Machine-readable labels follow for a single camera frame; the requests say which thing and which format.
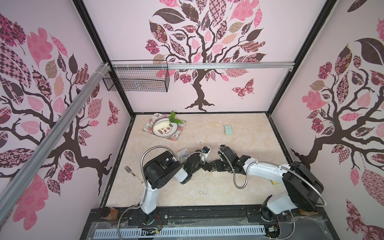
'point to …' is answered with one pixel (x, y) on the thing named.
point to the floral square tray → (149, 120)
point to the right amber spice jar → (304, 213)
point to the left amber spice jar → (113, 215)
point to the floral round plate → (162, 127)
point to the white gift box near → (182, 155)
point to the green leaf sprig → (171, 119)
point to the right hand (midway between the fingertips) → (217, 164)
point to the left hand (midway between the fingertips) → (211, 157)
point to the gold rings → (204, 192)
